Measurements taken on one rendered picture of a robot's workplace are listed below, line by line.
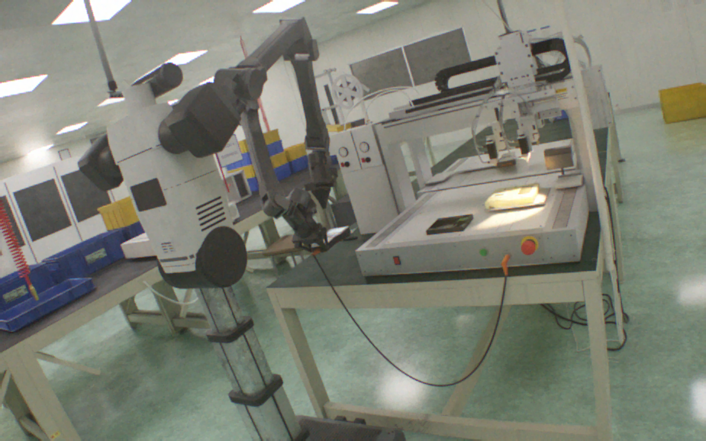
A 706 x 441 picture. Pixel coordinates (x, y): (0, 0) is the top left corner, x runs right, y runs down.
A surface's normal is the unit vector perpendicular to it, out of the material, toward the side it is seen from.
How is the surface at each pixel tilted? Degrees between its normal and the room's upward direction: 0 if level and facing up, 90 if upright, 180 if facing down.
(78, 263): 90
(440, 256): 90
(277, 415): 90
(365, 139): 90
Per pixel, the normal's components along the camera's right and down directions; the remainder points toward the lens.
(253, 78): 0.95, 0.13
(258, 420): -0.50, 0.35
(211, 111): 0.82, -0.12
